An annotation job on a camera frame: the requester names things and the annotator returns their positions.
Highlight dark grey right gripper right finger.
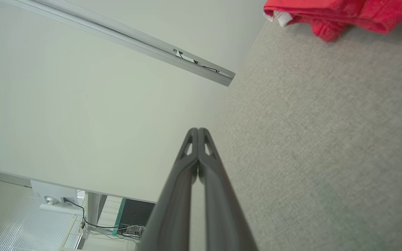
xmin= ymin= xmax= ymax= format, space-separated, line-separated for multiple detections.
xmin=198 ymin=128 xmax=259 ymax=251

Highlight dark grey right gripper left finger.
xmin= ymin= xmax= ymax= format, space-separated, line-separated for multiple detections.
xmin=136 ymin=128 xmax=199 ymax=251

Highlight red shorts with elastic waistband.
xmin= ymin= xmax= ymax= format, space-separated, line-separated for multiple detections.
xmin=263 ymin=0 xmax=402 ymax=42

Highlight light grey upright leg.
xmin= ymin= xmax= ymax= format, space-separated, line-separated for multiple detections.
xmin=85 ymin=192 xmax=108 ymax=230

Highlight white box with silver knob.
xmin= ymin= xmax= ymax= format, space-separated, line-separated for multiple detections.
xmin=30 ymin=180 xmax=84 ymax=215

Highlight grey floor cables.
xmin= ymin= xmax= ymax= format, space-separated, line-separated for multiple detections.
xmin=64 ymin=199 xmax=146 ymax=245

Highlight grey metal post with groove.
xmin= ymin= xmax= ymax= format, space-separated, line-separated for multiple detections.
xmin=2 ymin=0 xmax=236 ymax=87

